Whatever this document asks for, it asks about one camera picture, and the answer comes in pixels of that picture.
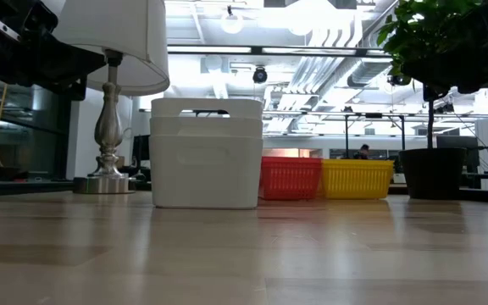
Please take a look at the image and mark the black table edge rail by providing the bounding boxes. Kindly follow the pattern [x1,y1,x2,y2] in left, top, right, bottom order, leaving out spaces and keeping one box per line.
[0,178,488,205]

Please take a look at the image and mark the black hanging camera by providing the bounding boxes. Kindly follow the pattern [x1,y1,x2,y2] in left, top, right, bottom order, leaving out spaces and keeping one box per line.
[252,65,269,85]

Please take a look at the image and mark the green plant in black pot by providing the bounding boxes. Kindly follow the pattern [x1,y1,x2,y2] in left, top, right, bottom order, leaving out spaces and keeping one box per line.
[377,0,488,200]

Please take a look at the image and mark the round ceiling lamp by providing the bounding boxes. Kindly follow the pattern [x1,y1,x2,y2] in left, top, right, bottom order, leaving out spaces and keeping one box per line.
[220,11,246,36]

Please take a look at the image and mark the person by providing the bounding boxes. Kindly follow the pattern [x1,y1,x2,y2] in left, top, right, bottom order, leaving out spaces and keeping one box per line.
[352,143,373,161]

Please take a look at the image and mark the yellow slotted plastic basket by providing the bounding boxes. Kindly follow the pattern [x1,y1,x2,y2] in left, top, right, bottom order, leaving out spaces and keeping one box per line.
[320,164,394,200]
[320,159,396,168]

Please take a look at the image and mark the black computer monitor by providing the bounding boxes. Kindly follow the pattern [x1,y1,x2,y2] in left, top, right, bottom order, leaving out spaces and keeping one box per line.
[435,135,480,174]
[131,134,153,171]

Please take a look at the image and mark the silver lamp with white shade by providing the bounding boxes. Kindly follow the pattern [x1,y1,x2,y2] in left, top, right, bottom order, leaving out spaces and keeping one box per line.
[52,0,171,195]

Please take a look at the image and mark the black metal frame stand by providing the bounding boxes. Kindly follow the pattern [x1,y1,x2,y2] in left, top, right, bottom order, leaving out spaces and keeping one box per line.
[343,112,407,160]

